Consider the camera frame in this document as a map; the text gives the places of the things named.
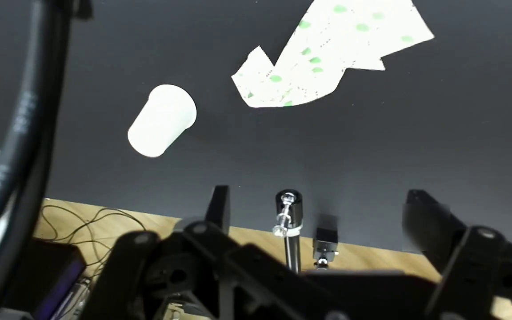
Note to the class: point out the white tea towel green print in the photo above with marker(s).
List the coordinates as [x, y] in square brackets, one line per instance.
[328, 54]

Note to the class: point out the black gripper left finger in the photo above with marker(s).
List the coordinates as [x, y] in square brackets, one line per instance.
[218, 207]

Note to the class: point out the white paper cup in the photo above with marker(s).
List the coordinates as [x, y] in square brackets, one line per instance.
[161, 121]

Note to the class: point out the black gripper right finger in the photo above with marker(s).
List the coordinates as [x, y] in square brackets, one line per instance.
[431, 225]

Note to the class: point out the black and purple box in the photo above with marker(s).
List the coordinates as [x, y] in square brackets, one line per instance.
[49, 273]

